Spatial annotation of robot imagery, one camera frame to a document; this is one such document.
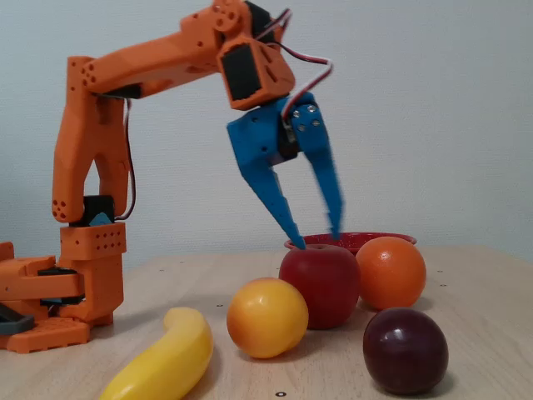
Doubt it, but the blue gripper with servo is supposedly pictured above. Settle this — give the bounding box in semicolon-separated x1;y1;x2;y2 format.
227;92;347;251

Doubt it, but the dark purple toy plum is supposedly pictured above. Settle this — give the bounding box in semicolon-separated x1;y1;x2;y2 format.
362;307;450;396

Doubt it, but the orange robot base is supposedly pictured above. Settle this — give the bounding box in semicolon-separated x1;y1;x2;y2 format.
0;241;91;355

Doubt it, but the red speckled bowl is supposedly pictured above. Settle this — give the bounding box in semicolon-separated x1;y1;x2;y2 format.
283;232;418;256

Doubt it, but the red toy apple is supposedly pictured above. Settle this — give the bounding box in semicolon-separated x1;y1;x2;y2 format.
278;244;361;331

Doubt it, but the orange toy orange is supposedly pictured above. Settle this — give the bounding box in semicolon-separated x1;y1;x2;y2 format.
355;236;427;312

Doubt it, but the yellow orange toy peach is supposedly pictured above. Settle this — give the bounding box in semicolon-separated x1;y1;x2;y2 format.
226;277;310;360

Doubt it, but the yellow toy banana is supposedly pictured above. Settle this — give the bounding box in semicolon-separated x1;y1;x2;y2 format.
98;307;215;400

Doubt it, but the dark grey table clamp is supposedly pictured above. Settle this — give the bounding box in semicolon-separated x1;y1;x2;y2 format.
0;303;35;337

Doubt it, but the red white black gripper cable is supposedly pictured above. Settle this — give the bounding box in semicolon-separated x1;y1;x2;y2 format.
254;7;336;124

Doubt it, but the red black arm cable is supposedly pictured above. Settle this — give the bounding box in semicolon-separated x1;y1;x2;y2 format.
123;97;137;221

